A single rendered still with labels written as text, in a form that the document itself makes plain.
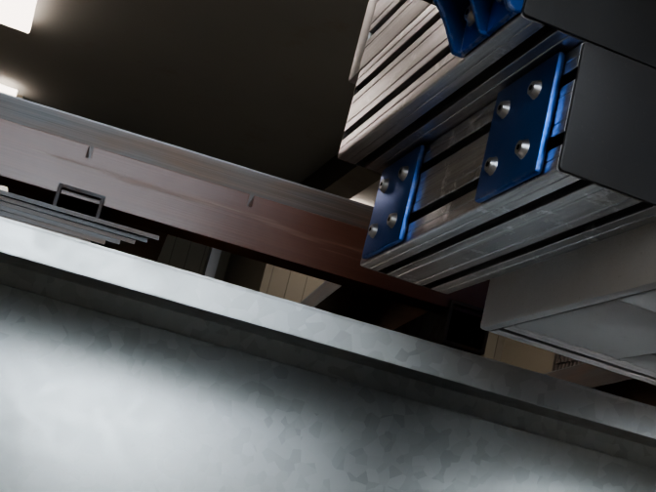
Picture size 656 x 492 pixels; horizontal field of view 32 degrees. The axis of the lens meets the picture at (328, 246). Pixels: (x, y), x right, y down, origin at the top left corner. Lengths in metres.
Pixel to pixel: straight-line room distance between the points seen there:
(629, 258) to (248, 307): 0.38
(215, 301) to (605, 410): 0.38
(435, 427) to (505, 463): 0.08
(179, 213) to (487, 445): 0.41
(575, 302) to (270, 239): 0.50
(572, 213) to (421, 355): 0.32
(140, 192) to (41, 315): 0.18
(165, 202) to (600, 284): 0.58
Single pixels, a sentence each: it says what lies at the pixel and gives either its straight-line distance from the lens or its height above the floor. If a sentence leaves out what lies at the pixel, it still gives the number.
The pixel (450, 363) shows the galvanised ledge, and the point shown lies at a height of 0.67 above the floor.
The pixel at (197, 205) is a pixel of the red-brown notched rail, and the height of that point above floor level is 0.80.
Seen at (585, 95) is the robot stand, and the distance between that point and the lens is 0.75.
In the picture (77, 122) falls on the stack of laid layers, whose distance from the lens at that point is 1.32.
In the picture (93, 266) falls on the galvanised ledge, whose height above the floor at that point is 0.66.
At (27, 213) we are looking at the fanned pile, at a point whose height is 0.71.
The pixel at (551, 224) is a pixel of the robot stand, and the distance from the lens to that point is 0.82.
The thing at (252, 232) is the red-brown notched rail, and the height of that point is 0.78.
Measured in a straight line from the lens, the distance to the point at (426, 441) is 1.23.
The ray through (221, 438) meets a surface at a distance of 1.19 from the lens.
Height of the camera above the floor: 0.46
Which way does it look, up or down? 15 degrees up
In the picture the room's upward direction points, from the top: 14 degrees clockwise
